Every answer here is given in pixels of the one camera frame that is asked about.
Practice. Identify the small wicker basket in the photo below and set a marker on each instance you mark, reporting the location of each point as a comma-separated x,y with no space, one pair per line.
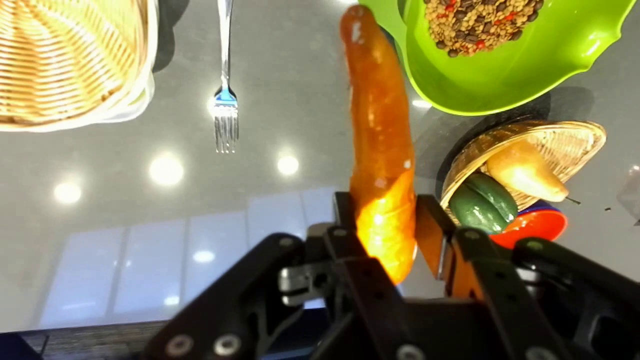
573,142

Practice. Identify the green plastic bowl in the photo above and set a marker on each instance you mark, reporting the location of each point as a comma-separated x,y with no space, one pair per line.
507,82

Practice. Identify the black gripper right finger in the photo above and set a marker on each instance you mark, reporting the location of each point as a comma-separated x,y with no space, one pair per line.
493,267

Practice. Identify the orange toy carrot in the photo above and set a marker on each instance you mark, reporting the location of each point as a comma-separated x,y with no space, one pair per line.
381,133

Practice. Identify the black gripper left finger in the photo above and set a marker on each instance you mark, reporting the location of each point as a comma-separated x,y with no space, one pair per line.
226,293

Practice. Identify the large wicker basket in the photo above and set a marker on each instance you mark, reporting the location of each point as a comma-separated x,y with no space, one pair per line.
60,60

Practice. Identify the tan toy bread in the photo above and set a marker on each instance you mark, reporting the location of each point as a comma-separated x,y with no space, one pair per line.
527,170

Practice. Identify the brown bean mix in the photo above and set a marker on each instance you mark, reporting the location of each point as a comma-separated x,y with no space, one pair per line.
480,26

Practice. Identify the silver metal fork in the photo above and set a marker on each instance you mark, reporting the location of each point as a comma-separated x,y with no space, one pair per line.
225,101

